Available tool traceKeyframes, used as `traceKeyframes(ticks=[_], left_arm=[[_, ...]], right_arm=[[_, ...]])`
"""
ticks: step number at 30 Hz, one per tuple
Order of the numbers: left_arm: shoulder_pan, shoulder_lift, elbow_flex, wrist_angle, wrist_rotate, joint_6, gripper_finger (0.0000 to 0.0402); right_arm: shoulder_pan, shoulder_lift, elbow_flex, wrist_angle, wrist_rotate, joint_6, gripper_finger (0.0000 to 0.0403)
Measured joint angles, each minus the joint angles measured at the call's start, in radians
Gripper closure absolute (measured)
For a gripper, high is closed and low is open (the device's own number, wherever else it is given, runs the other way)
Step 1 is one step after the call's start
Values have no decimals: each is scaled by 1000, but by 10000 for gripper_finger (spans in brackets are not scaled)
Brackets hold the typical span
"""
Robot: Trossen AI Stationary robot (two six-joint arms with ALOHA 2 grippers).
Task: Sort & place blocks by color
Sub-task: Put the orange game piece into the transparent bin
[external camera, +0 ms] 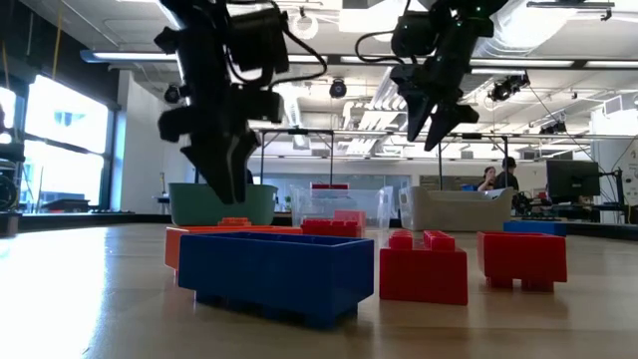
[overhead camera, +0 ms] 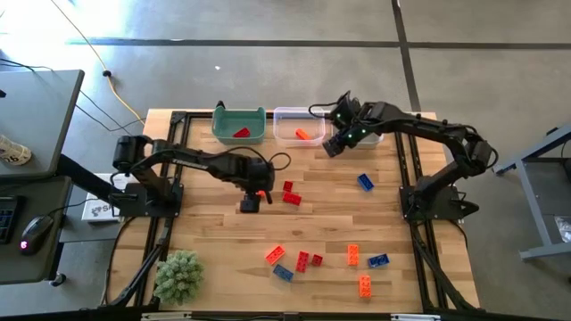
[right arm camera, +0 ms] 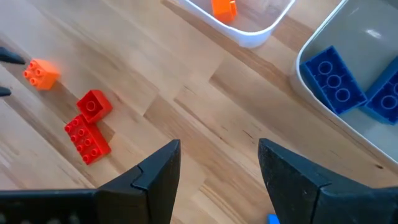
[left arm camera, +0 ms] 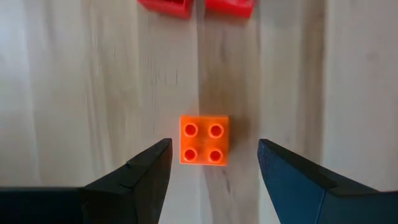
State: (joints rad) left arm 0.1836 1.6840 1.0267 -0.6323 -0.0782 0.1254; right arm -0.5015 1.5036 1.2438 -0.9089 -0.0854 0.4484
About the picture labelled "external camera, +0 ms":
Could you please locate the yellow hanging cable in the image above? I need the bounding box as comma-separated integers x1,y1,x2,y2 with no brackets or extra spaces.
51,7,65,81

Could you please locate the teal plastic bin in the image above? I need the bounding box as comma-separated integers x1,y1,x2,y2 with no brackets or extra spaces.
167,182,279,227

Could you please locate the white sign board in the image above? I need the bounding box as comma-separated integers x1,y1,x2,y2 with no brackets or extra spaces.
622,149,638,206

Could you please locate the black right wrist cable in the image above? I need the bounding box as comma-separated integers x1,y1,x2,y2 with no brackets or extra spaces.
354,29,415,65

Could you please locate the black monitor stand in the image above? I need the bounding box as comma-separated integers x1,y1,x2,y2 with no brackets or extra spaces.
597,168,627,224

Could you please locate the black gantry frame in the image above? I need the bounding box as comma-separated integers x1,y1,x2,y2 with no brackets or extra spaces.
437,132,510,189
258,128,335,186

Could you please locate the white plastic bin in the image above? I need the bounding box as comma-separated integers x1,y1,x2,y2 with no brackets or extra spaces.
398,185,514,233

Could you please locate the long ceiling light strip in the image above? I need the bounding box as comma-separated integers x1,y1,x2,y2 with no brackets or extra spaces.
79,49,638,70

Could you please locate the long orange toy block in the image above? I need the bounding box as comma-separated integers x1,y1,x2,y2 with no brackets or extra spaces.
164,224,303,273
332,209,368,223

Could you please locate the small red toy block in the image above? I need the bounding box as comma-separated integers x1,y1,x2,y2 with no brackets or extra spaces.
477,230,568,293

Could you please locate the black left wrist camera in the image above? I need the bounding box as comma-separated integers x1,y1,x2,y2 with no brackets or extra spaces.
227,7,290,75

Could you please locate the clear plastic bin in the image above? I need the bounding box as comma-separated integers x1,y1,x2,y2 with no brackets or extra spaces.
290,184,395,230

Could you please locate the black computer monitor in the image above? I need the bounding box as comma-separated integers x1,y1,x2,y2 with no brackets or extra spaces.
545,159,602,204

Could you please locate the person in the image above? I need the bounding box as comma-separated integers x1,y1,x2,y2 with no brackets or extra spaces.
477,166,497,192
492,156,520,191

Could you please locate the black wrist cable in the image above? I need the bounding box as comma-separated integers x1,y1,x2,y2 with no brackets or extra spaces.
354,29,415,65
223,0,329,91

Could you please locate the black equipment stack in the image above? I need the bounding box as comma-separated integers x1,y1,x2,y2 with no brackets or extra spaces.
0,142,26,238

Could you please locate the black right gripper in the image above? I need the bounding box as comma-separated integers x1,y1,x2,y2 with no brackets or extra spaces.
391,54,479,153

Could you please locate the black monitor desk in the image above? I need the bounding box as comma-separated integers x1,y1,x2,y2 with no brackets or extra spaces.
517,201,629,224

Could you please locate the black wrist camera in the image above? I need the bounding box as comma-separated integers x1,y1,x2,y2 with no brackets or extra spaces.
391,10,440,57
227,7,290,75

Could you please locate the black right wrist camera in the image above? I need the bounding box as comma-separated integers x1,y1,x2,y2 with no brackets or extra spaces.
391,10,440,57

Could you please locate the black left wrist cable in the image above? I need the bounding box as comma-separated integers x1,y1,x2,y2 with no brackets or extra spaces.
223,0,329,91

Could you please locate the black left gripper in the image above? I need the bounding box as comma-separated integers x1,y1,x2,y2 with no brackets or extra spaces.
158,24,285,205

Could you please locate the silver ceiling duct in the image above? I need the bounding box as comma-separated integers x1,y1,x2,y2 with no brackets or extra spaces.
468,0,584,59

